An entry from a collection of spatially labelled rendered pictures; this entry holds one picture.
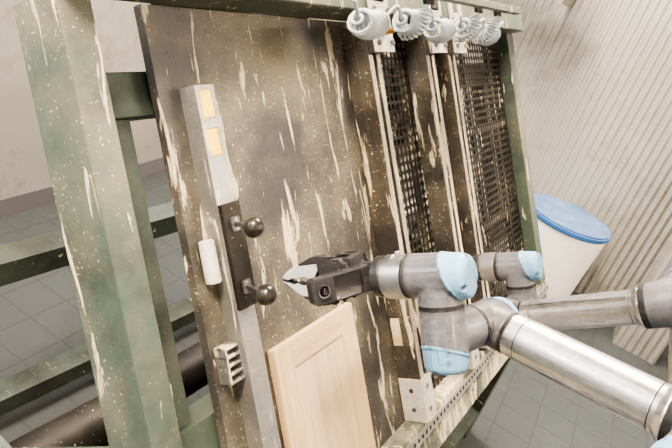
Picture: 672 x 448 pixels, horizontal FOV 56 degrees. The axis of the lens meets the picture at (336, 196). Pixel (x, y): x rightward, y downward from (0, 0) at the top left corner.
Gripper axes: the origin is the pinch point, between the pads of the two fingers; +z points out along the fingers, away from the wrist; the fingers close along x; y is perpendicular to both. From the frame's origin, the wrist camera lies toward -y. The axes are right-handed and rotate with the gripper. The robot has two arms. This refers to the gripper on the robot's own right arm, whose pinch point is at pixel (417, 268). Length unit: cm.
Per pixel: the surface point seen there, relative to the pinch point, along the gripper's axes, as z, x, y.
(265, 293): -11, -9, 80
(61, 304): 196, 14, -16
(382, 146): -3.1, -34.6, 18.2
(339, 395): 3.0, 22.9, 41.7
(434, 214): 1.9, -13.7, -20.2
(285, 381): 3, 13, 61
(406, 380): 1.7, 29.0, 10.9
